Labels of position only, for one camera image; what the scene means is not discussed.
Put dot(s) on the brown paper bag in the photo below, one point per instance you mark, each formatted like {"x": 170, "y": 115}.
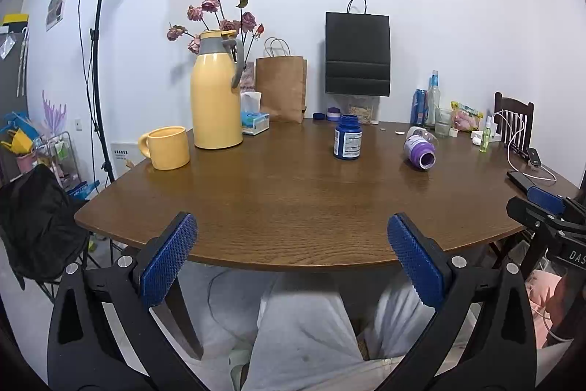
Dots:
{"x": 280, "y": 86}

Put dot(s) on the dark wooden chair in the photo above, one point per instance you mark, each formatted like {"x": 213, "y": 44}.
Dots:
{"x": 515, "y": 104}

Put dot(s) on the blue tissue box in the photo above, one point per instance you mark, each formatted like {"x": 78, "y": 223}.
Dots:
{"x": 254, "y": 123}

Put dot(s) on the colourful snack packet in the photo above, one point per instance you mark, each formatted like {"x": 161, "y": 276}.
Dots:
{"x": 467, "y": 116}

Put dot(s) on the white printed box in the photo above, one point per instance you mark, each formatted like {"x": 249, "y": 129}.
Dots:
{"x": 123, "y": 157}

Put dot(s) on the small green spray bottle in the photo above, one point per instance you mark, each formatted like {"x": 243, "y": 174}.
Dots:
{"x": 485, "y": 139}

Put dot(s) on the pink flower vase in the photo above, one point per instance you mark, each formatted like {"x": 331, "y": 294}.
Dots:
{"x": 248, "y": 78}

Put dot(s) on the blue pill bottle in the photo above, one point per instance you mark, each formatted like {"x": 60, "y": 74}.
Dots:
{"x": 348, "y": 138}

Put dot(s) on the clear glass bottle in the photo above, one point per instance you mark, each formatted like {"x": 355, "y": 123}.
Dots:
{"x": 433, "y": 100}

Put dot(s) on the person's grey trousers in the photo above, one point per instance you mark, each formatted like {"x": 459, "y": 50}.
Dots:
{"x": 302, "y": 340}

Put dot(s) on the small white box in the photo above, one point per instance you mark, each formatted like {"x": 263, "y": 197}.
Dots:
{"x": 477, "y": 137}

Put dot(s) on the small blue-lidded jar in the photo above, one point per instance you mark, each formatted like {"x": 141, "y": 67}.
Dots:
{"x": 333, "y": 115}

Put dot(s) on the clear snack jar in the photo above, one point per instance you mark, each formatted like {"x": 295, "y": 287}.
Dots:
{"x": 363, "y": 110}

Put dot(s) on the wall picture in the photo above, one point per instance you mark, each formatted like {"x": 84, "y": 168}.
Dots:
{"x": 56, "y": 6}

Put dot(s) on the yellow thermos jug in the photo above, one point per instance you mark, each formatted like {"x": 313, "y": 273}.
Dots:
{"x": 216, "y": 98}

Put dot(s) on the black paper bag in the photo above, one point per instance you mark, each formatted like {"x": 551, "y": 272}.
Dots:
{"x": 357, "y": 52}

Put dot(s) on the black phone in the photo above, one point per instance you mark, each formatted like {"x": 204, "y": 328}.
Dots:
{"x": 519, "y": 180}

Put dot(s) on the pink cloth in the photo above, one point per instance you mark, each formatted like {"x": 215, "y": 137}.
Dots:
{"x": 542, "y": 295}

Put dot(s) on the dried pink rose bouquet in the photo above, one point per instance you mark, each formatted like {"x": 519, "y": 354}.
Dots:
{"x": 210, "y": 4}

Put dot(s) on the purple-lidded bottle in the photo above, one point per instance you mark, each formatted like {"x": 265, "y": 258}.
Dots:
{"x": 420, "y": 152}

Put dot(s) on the purple coral decoration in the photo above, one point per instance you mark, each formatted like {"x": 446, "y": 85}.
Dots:
{"x": 52, "y": 114}

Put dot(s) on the blue lid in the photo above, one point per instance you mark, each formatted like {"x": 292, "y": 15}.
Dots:
{"x": 319, "y": 115}

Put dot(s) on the person's right forearm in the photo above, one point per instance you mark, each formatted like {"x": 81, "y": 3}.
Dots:
{"x": 567, "y": 304}

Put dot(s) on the blue and yellow toy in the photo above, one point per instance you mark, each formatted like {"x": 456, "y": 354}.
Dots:
{"x": 16, "y": 134}

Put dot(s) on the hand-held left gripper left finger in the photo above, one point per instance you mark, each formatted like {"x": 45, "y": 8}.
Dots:
{"x": 169, "y": 262}

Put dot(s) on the chair with black jacket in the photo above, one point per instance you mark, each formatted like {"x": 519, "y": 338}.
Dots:
{"x": 36, "y": 226}

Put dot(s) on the yellow ceramic mug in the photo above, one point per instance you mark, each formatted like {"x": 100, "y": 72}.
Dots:
{"x": 167, "y": 148}

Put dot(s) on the blue drink can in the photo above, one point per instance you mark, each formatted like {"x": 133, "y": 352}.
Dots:
{"x": 420, "y": 107}

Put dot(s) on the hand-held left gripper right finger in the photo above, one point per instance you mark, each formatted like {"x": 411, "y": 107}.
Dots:
{"x": 414, "y": 258}

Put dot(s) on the clear glass tumbler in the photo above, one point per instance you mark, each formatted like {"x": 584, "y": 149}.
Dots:
{"x": 443, "y": 123}

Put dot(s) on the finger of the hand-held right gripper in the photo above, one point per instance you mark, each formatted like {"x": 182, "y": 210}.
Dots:
{"x": 531, "y": 212}
{"x": 545, "y": 197}

